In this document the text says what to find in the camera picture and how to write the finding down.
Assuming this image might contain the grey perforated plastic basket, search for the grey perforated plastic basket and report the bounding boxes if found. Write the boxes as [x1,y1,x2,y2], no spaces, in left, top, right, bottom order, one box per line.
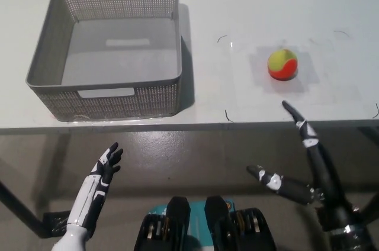
[25,0,183,122]

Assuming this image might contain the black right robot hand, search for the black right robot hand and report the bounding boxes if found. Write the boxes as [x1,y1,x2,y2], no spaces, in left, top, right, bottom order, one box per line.
[246,100,367,234]

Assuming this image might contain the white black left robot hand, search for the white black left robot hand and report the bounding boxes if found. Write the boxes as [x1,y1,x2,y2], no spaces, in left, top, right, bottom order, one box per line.
[67,141,124,239]

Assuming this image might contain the black teal robot torso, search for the black teal robot torso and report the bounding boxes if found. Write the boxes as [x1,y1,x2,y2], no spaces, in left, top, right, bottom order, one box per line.
[133,195,278,251]

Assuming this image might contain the yellow orange tennis ball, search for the yellow orange tennis ball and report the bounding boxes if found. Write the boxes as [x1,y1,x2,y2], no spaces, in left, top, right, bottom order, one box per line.
[268,49,298,81]

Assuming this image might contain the black metal table leg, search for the black metal table leg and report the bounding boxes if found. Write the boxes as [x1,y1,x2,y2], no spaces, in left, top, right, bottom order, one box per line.
[0,178,72,239]

